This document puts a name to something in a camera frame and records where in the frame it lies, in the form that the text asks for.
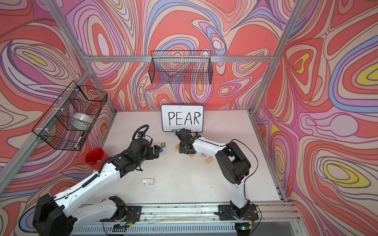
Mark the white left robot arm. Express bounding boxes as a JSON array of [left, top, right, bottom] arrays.
[[32, 124, 160, 236]]

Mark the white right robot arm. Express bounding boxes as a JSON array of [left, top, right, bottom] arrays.
[[174, 128, 251, 209]]

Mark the whiteboard with PEAR text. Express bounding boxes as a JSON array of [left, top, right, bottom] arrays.
[[160, 105, 204, 133]]

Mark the white small device on table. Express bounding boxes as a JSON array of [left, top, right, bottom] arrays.
[[142, 179, 155, 185]]

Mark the red plastic cup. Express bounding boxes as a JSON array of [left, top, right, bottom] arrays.
[[85, 148, 109, 171]]

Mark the white tape roll in basket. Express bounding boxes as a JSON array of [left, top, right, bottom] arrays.
[[69, 113, 93, 131]]

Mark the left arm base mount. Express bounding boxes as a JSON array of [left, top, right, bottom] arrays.
[[100, 196, 142, 223]]

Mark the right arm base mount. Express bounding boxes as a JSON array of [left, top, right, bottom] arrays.
[[214, 203, 259, 222]]

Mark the black wire basket back wall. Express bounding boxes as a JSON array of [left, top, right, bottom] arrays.
[[148, 50, 213, 85]]

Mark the black wire basket wall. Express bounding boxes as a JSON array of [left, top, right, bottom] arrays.
[[148, 50, 213, 85], [32, 82, 108, 151]]

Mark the black wire basket left wall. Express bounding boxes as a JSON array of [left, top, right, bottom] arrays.
[[32, 82, 108, 151]]

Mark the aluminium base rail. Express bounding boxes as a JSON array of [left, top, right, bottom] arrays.
[[72, 202, 309, 236]]

